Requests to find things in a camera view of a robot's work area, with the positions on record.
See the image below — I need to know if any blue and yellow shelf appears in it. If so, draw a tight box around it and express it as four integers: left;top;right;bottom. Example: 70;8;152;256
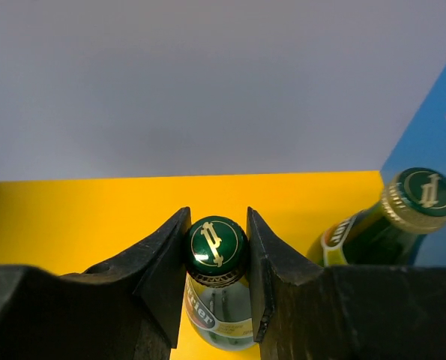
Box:
0;39;446;360

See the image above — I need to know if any green perrier bottle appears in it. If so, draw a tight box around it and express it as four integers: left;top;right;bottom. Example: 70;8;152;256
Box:
306;167;446;267
183;215;255;351

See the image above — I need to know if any green Perrier bottle front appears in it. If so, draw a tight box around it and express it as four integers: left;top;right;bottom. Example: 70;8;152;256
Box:
183;215;255;351

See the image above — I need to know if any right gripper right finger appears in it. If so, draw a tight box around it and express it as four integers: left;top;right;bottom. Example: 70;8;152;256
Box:
247;209;446;359

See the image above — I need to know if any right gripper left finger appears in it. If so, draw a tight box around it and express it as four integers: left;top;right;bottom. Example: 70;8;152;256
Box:
0;207;191;359

